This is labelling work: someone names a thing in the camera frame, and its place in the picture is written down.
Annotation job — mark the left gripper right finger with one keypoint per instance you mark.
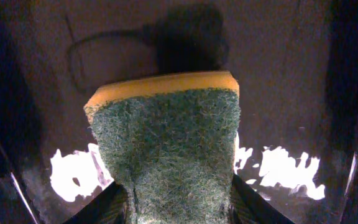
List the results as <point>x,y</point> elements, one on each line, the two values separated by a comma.
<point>259,207</point>

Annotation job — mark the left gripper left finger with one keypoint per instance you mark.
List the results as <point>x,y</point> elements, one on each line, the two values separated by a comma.
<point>109,207</point>

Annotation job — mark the green yellow sponge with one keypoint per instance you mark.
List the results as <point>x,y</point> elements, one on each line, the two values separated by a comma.
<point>170,142</point>

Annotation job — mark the black plastic tray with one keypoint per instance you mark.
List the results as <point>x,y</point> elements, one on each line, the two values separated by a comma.
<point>296,64</point>

